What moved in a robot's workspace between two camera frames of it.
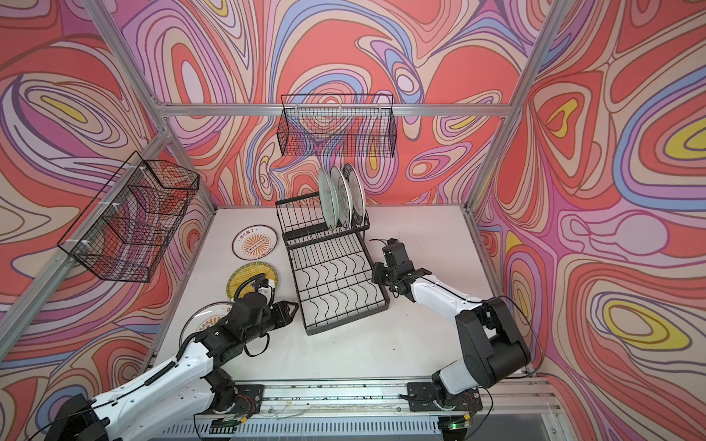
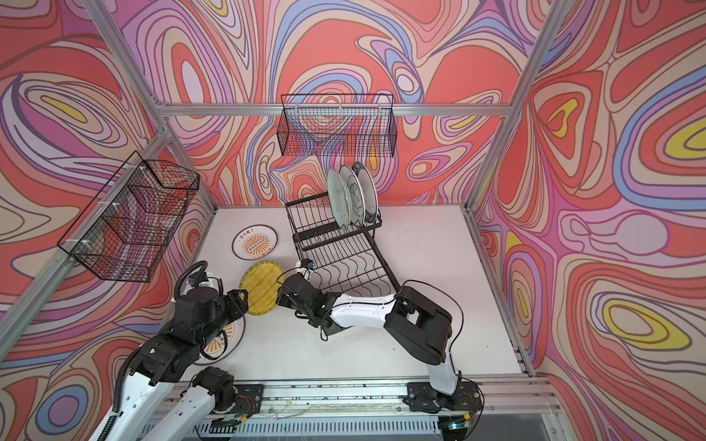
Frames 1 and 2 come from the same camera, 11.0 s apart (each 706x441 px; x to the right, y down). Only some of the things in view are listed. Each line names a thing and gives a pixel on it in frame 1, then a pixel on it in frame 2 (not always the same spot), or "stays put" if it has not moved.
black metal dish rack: (338, 273) stays put
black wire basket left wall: (122, 231) stays put
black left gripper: (281, 311) -> (236, 306)
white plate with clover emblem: (344, 196) -> (355, 195)
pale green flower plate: (327, 198) -> (338, 198)
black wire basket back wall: (337, 126) stays put
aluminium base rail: (520, 409) stays put
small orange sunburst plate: (254, 242) stays put
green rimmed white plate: (358, 197) -> (369, 189)
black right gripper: (377, 271) -> (282, 299)
